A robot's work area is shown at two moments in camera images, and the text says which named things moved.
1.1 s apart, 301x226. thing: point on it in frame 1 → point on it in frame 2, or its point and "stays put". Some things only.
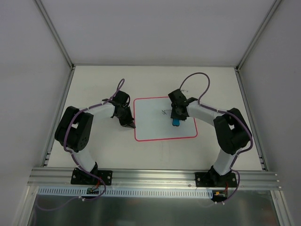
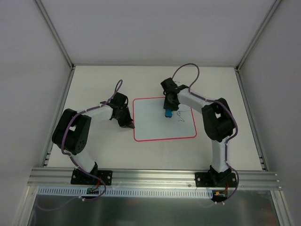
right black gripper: [178, 115] → [170, 105]
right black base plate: [211, 179] stays put
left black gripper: [126, 117] stays put
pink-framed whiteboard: [153, 121] stays put
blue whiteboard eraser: [176, 122] → [169, 113]
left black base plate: [78, 176] stays put
